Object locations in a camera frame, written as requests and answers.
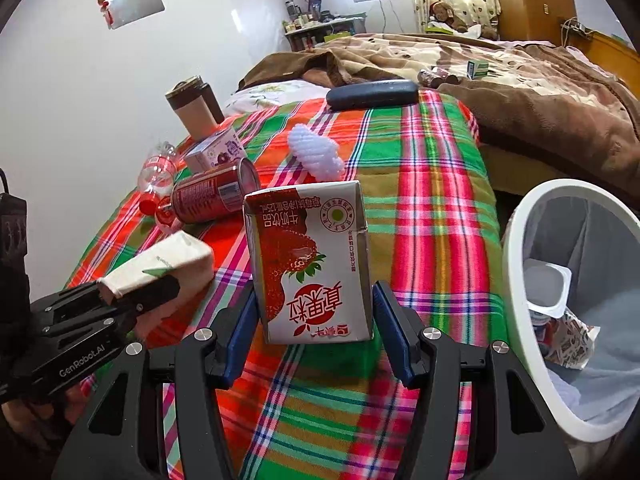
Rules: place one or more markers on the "red green plaid cloth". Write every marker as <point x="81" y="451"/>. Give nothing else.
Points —
<point x="425" y="210"/>

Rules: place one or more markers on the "white power strip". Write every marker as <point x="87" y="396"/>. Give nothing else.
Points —
<point x="575" y="26"/>

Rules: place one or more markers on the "brown teddy bear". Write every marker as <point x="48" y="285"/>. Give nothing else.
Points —
<point x="447" y="15"/>

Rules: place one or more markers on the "small pink patterned bottle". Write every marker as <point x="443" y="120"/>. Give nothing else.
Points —
<point x="428" y="76"/>

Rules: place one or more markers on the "green tray box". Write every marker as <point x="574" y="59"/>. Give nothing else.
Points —
<point x="437" y="30"/>

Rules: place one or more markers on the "purple milk carton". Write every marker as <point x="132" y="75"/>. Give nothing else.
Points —
<point x="215" y="152"/>

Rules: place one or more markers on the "small dark brown bottle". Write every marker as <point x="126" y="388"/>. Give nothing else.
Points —
<point x="448" y="79"/>

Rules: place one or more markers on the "red white strawberry milk carton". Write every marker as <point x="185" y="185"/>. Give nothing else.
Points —
<point x="305" y="270"/>

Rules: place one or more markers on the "side table with bottles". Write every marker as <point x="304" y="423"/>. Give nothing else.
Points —
<point x="320" y="35"/>

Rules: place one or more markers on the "red cartoon drink can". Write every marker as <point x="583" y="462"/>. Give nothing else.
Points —
<point x="210" y="195"/>

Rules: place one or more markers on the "clear plastic bottle red cap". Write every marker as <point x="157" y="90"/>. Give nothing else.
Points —
<point x="157" y="170"/>

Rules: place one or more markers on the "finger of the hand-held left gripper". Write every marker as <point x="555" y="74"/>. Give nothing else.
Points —
<point x="70" y="302"/>
<point x="150" y="292"/>

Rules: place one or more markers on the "patterned paper cup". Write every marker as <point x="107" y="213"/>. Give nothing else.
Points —
<point x="572" y="340"/>

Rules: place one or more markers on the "red hanging charm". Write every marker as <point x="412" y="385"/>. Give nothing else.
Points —
<point x="106" y="10"/>

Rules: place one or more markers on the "white round bin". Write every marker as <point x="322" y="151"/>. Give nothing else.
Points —
<point x="515" y="270"/>

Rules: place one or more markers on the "cream milk carton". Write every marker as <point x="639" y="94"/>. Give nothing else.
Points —
<point x="165" y="265"/>

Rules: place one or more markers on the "white yogurt cup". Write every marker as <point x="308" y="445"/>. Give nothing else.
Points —
<point x="547" y="285"/>

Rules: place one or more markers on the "small green white box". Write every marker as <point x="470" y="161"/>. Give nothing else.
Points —
<point x="477" y="69"/>

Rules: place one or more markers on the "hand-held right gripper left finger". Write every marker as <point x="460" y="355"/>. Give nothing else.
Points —
<point x="237" y="340"/>

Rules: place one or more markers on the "white floral bed sheet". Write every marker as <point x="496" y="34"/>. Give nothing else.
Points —
<point x="270" y="96"/>

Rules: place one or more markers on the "wooden wardrobe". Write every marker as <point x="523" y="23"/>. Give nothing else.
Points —
<point x="535" y="0"/>

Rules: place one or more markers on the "dark blue glasses case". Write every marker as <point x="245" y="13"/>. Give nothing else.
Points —
<point x="372" y="94"/>

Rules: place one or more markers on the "brown thermos tumbler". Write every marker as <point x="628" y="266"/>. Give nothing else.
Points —
<point x="195" y="110"/>

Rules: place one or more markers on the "person's left hand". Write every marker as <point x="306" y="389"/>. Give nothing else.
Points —
<point x="65" y="407"/>

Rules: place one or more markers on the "brown patterned blanket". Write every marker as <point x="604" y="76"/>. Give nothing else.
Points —
<point x="550" y="110"/>

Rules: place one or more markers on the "wooden headboard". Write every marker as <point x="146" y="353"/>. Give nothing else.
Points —
<point x="615" y="47"/>

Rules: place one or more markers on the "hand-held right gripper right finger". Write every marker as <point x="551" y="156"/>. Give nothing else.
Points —
<point x="392" y="330"/>

